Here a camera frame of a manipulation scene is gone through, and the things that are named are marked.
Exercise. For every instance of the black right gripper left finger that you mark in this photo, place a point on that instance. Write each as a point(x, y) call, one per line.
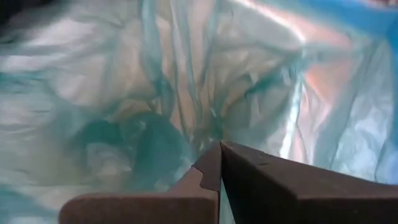
point(155, 208)

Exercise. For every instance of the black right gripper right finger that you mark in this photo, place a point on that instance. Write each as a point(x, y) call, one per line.
point(295, 193)

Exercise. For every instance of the teal trash bag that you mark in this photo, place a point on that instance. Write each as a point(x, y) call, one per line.
point(124, 77)

